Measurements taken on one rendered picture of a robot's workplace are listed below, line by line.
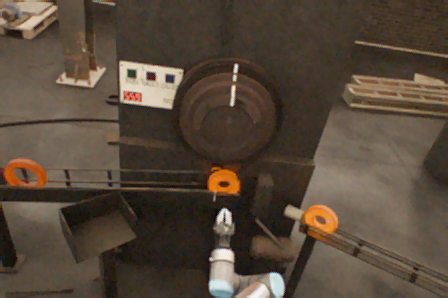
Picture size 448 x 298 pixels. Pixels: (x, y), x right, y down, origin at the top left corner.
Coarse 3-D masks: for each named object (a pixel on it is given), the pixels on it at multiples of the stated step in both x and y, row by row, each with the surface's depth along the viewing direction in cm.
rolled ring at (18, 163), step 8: (16, 160) 168; (24, 160) 168; (8, 168) 169; (32, 168) 169; (40, 168) 171; (8, 176) 171; (40, 176) 172; (16, 184) 174; (24, 184) 177; (32, 184) 178; (40, 184) 175
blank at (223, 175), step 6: (216, 174) 173; (222, 174) 173; (228, 174) 173; (234, 174) 175; (210, 180) 175; (216, 180) 175; (222, 180) 175; (228, 180) 175; (234, 180) 175; (210, 186) 177; (216, 186) 177; (234, 186) 177; (234, 192) 179
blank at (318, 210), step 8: (312, 208) 171; (320, 208) 168; (328, 208) 169; (312, 216) 173; (328, 216) 167; (336, 216) 168; (312, 224) 175; (320, 224) 175; (328, 224) 169; (336, 224) 169; (320, 232) 174; (328, 232) 171
